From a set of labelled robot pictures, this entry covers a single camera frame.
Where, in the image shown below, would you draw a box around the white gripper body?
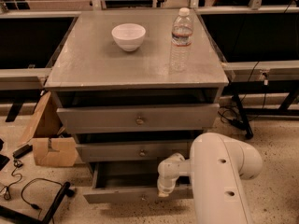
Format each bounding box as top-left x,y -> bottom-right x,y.
157,153 -> 191,197

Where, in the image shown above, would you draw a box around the grey bottom drawer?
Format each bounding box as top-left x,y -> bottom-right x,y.
83,160 -> 192,203

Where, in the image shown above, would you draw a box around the grey drawer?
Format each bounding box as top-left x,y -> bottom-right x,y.
83,160 -> 192,203
76,141 -> 191,162
57,104 -> 219,134

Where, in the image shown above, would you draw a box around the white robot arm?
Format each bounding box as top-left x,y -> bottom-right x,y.
157,133 -> 263,224

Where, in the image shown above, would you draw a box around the grey middle drawer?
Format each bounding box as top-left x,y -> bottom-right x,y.
76,141 -> 191,162

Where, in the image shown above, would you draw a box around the grey top drawer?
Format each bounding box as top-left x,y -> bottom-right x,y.
57,104 -> 219,134

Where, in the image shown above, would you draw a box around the grey wooden drawer cabinet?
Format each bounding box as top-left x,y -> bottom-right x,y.
44,8 -> 230,173

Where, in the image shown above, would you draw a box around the black table leg right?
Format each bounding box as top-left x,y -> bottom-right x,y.
233,93 -> 253,139

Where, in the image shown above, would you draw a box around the brown cardboard box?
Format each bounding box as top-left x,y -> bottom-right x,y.
19,92 -> 78,167

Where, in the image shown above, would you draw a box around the white ceramic bowl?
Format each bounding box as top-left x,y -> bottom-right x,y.
111,23 -> 146,51

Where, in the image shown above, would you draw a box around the clear plastic water bottle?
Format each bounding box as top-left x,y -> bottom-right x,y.
170,7 -> 193,71

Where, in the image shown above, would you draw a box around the black rectangular device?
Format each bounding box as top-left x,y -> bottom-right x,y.
13,145 -> 33,159

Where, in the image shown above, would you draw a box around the black cables near leg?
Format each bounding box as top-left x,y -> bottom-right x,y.
217,105 -> 247,131

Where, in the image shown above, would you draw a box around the black floor stand frame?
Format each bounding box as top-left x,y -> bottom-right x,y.
0,182 -> 75,224

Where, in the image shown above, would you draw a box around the grey metal rail right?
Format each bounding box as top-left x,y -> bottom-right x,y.
221,60 -> 299,82

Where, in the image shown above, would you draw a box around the grey metal rail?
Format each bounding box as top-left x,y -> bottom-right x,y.
0,68 -> 51,91
221,60 -> 299,82

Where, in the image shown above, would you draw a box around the black cable on floor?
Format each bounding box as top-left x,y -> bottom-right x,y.
0,159 -> 24,202

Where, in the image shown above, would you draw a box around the grey metal rail left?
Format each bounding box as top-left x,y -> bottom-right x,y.
0,68 -> 51,91

